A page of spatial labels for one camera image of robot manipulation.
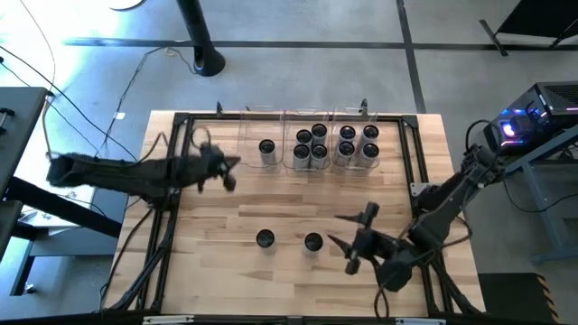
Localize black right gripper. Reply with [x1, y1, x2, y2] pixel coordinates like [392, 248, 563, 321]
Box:
[326, 201, 399, 275]

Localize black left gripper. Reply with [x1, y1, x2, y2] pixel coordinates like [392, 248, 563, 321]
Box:
[196, 141, 242, 195]

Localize Celsius Tropical Vibe can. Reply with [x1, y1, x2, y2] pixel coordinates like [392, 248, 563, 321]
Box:
[257, 138, 277, 167]
[303, 232, 324, 259]
[256, 228, 276, 256]

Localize Celsius Peach Vibe can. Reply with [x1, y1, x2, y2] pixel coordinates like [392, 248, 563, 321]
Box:
[336, 140, 357, 167]
[359, 142, 380, 169]
[338, 125, 357, 145]
[361, 124, 380, 146]

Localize clear plastic bin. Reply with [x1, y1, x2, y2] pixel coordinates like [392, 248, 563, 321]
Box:
[283, 107, 333, 172]
[332, 106, 380, 172]
[238, 107, 284, 172]

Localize white label strip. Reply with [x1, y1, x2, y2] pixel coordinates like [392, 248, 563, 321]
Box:
[395, 317, 446, 325]
[142, 314, 195, 325]

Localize black stand pole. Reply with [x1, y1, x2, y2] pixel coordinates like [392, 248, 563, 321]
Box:
[175, 0, 227, 78]

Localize black case hazard stripes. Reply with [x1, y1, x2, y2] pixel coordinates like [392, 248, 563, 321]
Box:
[478, 273, 561, 325]

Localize grey metal desk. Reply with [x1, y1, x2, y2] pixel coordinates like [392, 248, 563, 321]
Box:
[500, 125, 578, 265]
[0, 86, 123, 297]

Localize black computer tower RGB lights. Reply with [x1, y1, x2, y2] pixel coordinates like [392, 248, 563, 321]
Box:
[482, 80, 578, 157]

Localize black equipment stand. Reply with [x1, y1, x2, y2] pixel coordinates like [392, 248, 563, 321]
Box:
[478, 0, 578, 58]

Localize black aluminium table frame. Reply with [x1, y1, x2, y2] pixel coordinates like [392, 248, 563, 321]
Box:
[101, 101, 487, 317]

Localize black floor cable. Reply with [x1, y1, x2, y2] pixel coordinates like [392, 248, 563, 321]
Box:
[93, 44, 198, 158]
[0, 43, 139, 162]

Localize white floor cable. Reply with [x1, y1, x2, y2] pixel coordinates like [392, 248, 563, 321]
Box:
[17, 0, 58, 157]

